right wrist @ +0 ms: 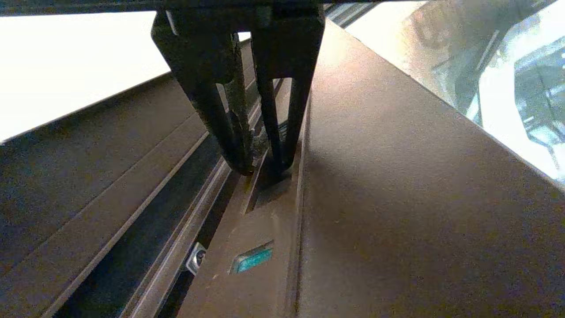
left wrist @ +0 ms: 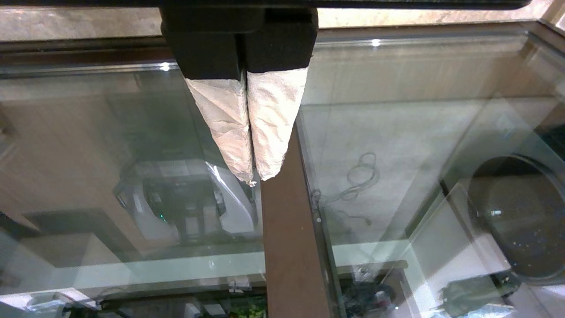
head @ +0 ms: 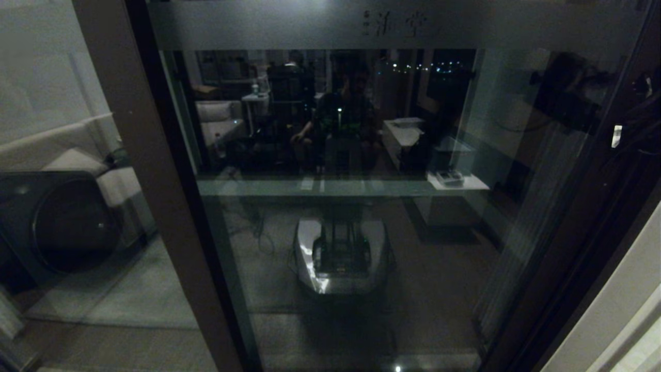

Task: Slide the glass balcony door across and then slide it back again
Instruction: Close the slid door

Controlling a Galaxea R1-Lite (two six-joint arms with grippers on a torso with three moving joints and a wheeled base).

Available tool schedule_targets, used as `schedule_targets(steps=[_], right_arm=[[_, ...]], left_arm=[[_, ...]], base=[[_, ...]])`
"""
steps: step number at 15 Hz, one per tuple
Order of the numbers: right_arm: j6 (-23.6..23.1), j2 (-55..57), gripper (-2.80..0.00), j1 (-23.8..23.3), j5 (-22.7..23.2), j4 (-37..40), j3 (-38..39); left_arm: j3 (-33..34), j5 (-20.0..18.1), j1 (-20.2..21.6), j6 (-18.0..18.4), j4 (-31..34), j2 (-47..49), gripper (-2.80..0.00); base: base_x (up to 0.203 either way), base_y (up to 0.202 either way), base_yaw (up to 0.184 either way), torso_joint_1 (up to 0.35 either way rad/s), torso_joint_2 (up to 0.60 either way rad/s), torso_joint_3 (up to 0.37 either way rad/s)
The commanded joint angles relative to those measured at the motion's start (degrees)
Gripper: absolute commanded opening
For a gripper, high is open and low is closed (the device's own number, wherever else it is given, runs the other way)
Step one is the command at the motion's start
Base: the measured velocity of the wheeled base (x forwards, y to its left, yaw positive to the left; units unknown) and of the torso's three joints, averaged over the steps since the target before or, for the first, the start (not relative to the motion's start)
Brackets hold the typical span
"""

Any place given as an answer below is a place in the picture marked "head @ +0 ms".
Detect brown framed sliding glass door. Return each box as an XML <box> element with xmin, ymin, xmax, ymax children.
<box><xmin>147</xmin><ymin>0</ymin><xmax>661</xmax><ymax>372</ymax></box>

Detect dark brown door jamb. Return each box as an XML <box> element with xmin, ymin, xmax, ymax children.
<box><xmin>496</xmin><ymin>155</ymin><xmax>661</xmax><ymax>372</ymax></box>

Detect brown framed fixed glass panel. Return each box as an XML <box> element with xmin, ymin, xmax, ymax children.
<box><xmin>0</xmin><ymin>0</ymin><xmax>248</xmax><ymax>372</ymax></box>

